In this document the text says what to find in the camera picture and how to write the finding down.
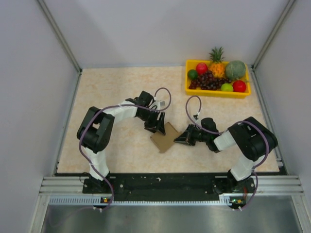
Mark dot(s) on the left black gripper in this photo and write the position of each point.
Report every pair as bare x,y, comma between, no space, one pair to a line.
156,124

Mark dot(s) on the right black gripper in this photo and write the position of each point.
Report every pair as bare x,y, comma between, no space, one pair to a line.
184,138

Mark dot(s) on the brown cardboard box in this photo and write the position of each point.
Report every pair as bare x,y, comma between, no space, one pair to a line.
165,142

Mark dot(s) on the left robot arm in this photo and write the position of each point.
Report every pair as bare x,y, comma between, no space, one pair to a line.
96,128

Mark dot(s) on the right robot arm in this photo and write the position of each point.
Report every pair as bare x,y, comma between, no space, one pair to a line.
253,139

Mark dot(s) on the dark green lime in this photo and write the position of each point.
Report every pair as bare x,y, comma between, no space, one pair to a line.
192,74

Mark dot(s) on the yellow plastic tray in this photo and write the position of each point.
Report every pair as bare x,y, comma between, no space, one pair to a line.
191,64

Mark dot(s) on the purple grape bunch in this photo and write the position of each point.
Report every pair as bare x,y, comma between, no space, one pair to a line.
207,81

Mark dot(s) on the red apple back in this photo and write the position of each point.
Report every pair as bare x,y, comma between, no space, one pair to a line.
201,68

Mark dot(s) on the red apple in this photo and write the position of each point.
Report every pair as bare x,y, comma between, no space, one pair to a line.
201,68
239,86

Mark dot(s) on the light green lime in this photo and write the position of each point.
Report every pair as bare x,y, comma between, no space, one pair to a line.
227,87

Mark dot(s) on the red apple front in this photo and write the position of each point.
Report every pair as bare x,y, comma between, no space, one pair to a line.
239,86

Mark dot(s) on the pineapple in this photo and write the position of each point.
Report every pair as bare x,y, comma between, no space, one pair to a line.
216,66

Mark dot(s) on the green melon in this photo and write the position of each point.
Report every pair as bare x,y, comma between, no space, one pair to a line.
235,70

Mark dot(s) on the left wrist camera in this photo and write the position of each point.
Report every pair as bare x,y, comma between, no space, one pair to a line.
158,105

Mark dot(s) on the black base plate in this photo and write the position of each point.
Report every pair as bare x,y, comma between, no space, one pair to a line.
167,186

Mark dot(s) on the aluminium frame rail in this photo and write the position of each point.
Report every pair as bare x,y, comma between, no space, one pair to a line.
268,185

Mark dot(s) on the white cable duct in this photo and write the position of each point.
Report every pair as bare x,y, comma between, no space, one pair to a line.
99,201

